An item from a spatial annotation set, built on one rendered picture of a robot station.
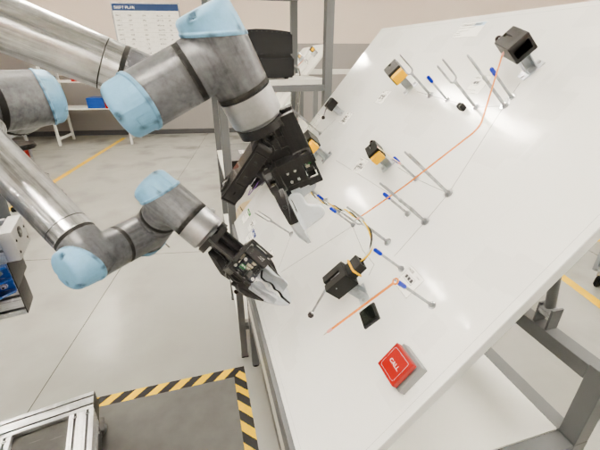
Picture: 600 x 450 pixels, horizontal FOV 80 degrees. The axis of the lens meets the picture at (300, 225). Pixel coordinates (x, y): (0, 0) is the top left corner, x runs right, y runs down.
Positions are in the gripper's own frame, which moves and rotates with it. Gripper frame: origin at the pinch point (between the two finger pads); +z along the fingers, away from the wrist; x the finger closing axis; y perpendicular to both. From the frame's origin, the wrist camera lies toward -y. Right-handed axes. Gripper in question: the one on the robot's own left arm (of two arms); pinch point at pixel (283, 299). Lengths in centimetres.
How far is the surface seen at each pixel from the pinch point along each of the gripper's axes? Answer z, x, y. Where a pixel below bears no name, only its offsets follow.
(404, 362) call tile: 15.9, 0.0, 22.2
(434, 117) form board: 1, 57, 9
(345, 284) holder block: 6.0, 8.5, 8.2
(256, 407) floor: 52, -25, -112
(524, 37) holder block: -2, 58, 34
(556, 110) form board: 10, 49, 35
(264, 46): -55, 86, -53
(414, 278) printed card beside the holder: 13.8, 15.8, 16.1
